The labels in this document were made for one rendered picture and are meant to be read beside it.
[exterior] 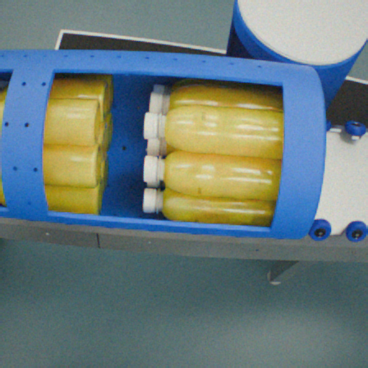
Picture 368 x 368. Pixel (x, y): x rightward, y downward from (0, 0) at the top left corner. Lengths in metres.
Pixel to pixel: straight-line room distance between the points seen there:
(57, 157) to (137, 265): 1.15
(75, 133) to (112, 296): 1.20
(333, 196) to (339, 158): 0.08
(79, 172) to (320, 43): 0.52
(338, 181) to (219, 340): 0.98
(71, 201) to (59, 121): 0.15
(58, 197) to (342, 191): 0.53
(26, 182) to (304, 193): 0.40
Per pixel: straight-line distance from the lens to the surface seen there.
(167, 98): 0.99
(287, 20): 1.19
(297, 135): 0.88
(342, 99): 2.15
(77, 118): 0.92
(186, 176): 0.94
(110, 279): 2.07
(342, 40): 1.20
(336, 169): 1.21
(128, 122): 1.15
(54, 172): 0.96
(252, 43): 1.19
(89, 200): 1.00
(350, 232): 1.14
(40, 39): 2.39
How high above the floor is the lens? 2.05
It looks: 75 degrees down
